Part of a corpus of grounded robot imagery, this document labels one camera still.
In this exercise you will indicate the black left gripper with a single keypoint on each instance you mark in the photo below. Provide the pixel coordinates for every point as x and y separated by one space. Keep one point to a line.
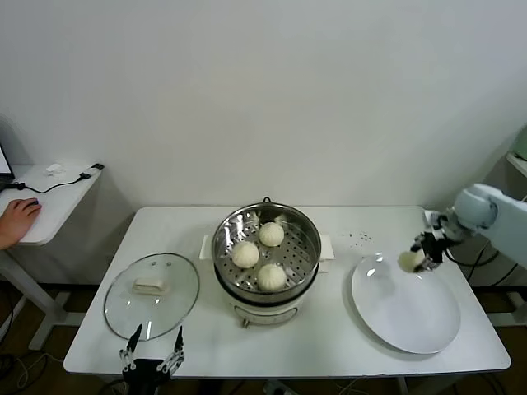
144 372

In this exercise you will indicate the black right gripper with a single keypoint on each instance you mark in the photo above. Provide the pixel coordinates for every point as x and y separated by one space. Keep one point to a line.
434 244

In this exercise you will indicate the white steamed baozi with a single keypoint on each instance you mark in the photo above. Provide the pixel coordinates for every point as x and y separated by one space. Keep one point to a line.
245 255
271 234
409 261
271 277

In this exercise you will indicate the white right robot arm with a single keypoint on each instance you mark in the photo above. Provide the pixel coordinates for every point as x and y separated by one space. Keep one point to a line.
477 205

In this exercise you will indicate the perforated steel steamer basket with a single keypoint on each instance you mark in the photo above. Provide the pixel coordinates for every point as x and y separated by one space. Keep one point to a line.
300 255

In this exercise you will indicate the person's bare hand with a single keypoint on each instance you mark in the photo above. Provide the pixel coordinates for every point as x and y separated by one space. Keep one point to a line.
16 222

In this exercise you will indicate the white oval plate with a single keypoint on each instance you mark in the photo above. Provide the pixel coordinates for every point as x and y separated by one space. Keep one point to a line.
403 308

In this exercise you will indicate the scattered black crumbs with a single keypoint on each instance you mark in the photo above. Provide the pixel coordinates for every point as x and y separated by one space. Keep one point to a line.
364 235

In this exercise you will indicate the white electric cooker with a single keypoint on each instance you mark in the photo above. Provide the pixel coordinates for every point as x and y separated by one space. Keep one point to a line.
263 310

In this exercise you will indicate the pale green object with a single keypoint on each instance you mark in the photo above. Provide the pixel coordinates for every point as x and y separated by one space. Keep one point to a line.
523 146

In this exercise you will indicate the white side table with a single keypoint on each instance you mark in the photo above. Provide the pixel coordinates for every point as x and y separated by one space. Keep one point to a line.
62 205

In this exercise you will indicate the dark computer mouse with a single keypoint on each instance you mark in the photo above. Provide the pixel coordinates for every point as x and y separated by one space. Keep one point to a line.
35 202

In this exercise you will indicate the crumpled white tissue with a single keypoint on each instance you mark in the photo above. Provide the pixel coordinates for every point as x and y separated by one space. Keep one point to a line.
54 168

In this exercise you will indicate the black laptop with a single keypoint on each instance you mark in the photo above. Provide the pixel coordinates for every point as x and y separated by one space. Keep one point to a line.
4 181

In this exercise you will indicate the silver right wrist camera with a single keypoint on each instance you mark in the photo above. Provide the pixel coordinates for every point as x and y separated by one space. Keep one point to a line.
433 217

